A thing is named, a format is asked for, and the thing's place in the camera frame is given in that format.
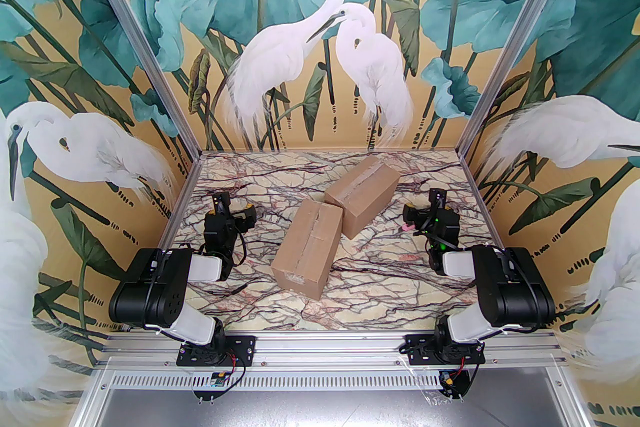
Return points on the aluminium frame post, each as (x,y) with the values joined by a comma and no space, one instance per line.
(139,34)
(518,34)

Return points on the brown cardboard box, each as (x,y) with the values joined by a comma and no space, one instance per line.
(365,194)
(305,250)

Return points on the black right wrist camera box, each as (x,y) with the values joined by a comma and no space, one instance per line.
(437,198)

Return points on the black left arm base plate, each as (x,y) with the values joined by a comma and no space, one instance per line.
(242,347)

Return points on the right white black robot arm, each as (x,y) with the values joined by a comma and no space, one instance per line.
(515,295)

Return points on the perforated metal strip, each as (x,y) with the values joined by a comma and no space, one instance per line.
(325,381)

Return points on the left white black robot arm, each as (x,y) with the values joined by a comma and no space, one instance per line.
(150,295)

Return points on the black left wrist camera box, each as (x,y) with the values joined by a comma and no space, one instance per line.
(220,203)

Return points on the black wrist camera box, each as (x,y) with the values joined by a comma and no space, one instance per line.
(437,198)
(220,203)

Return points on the right aluminium frame post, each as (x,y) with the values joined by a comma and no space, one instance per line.
(518,34)

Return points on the grey metal sheet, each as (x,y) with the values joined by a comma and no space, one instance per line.
(325,410)

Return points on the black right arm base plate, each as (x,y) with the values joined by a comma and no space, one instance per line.
(417,349)

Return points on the left aluminium frame post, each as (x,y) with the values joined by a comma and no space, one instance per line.
(139,34)

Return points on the aluminium frame rail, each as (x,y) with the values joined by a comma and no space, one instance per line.
(325,350)

